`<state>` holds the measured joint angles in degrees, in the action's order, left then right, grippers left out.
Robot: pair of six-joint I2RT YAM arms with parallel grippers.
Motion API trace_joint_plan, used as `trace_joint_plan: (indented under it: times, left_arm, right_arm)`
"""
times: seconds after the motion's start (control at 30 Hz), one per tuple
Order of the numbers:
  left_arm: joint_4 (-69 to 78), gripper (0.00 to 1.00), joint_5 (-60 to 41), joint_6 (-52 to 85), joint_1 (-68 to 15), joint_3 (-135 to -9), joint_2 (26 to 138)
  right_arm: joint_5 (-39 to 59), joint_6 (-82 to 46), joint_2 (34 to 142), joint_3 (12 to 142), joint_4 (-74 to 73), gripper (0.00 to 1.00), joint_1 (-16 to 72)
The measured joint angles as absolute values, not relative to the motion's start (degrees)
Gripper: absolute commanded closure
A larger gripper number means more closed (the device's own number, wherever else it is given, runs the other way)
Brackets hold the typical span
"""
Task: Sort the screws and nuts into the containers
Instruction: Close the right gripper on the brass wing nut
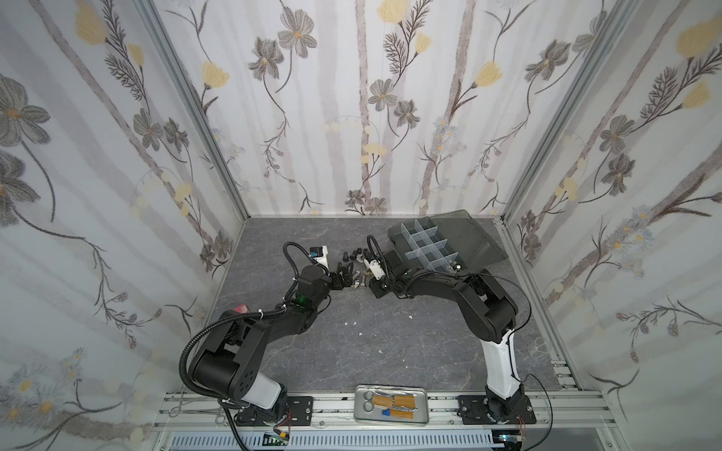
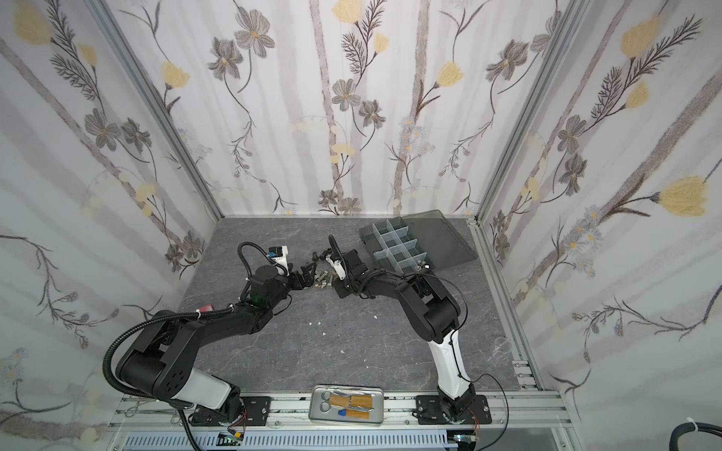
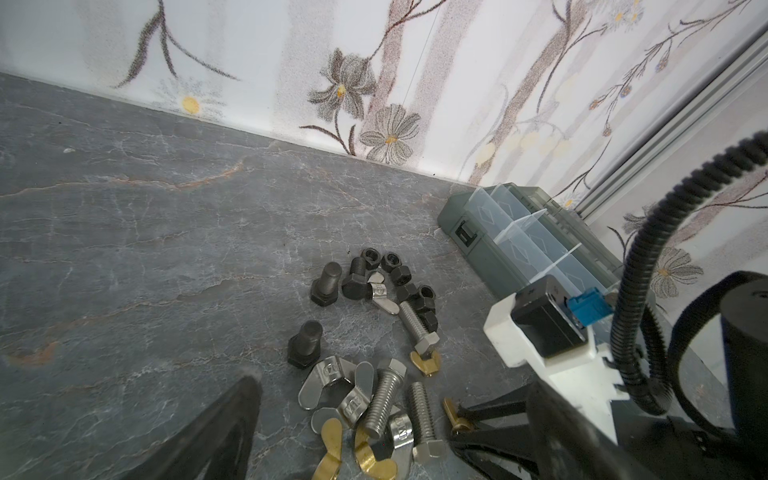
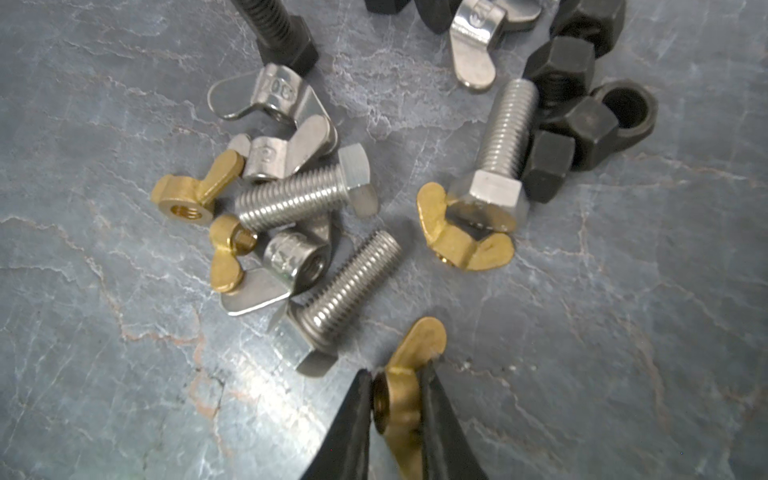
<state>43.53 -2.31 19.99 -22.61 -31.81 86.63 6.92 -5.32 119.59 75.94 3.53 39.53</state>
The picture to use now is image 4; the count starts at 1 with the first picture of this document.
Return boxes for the brass wing nut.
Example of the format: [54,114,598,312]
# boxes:
[150,149,245,225]
[373,317,447,479]
[209,214,257,293]
[416,182,515,272]

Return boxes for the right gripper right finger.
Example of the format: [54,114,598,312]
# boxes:
[418,361,488,480]

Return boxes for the silver wing nut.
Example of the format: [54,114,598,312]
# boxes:
[449,0,542,93]
[207,63,331,126]
[227,115,338,183]
[219,214,332,317]

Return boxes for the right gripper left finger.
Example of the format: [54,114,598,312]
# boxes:
[301,369,373,480]

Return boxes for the silver hex bolt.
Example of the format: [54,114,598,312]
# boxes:
[235,144,379,232]
[447,79,539,233]
[270,230,403,378]

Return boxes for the black hex bolt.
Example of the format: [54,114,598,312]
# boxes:
[231,0,319,76]

